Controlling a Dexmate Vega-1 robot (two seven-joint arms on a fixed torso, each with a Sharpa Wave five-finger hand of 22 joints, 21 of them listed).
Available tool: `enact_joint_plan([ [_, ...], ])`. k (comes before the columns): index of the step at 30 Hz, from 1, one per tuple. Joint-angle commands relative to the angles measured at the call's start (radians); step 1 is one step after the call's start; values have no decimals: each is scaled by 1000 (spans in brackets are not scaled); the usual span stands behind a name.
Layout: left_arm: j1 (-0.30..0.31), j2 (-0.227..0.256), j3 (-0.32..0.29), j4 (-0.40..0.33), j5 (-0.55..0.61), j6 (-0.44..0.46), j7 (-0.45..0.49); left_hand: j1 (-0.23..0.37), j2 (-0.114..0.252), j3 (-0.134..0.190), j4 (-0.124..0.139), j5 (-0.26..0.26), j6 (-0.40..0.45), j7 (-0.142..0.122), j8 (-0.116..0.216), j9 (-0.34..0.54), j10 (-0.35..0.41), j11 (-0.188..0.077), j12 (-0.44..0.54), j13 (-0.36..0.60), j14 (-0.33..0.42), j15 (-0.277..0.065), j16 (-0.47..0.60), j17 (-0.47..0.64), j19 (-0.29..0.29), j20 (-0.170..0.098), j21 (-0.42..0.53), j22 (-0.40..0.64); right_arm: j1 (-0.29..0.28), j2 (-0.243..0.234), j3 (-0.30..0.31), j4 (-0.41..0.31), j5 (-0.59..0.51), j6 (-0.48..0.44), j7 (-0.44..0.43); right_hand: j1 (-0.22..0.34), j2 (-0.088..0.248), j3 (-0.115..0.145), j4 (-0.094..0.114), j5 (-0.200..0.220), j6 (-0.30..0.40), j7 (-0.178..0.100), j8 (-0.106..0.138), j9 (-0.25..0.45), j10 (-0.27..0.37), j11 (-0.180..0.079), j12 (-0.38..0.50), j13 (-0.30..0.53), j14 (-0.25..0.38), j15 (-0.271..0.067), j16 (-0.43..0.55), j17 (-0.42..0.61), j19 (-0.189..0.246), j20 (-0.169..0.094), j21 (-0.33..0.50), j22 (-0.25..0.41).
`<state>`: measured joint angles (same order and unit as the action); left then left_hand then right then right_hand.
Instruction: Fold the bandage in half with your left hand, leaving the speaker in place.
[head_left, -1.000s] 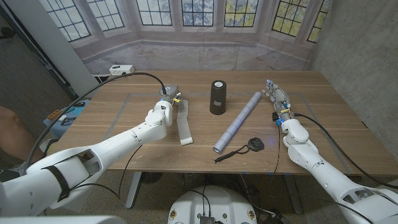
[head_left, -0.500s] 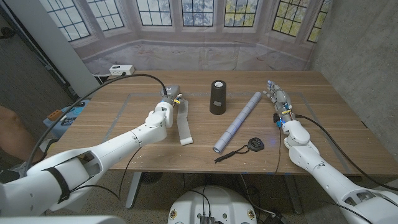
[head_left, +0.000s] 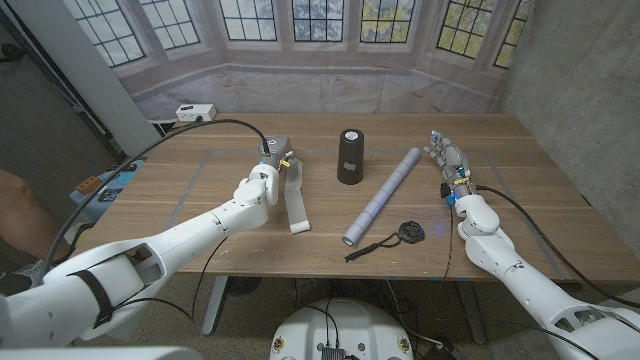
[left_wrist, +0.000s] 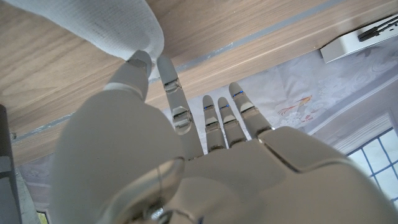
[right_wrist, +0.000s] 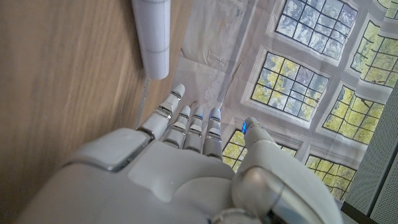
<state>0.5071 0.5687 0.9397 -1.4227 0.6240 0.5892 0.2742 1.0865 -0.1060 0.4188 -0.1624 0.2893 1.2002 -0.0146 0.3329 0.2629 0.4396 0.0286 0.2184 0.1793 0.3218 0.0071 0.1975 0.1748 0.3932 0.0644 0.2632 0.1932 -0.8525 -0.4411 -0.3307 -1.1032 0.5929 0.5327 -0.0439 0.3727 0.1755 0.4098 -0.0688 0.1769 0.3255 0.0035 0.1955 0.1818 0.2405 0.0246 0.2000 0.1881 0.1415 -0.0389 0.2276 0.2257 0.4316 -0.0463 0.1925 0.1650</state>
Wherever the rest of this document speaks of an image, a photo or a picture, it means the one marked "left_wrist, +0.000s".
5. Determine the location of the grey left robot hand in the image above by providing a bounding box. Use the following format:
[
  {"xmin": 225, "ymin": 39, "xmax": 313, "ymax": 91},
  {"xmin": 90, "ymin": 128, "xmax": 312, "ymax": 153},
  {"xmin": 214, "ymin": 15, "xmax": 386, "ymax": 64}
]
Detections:
[{"xmin": 49, "ymin": 50, "xmax": 398, "ymax": 224}]

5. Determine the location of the white gauze bandage strip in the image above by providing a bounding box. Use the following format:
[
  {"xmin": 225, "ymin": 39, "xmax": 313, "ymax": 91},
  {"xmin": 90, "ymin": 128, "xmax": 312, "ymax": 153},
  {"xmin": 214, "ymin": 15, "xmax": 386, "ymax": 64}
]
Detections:
[{"xmin": 2, "ymin": 0, "xmax": 165, "ymax": 62}]

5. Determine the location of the grey tape outline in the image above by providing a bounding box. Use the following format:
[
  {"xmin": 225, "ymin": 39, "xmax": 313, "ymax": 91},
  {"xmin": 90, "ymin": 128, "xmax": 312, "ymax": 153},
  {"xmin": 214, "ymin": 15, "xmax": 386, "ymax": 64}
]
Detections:
[{"xmin": 12, "ymin": 0, "xmax": 343, "ymax": 141}]

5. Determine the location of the white power strip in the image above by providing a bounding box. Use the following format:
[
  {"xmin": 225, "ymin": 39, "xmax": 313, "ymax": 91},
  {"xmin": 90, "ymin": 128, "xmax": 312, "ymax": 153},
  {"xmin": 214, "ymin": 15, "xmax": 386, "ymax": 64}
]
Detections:
[{"xmin": 320, "ymin": 15, "xmax": 398, "ymax": 64}]

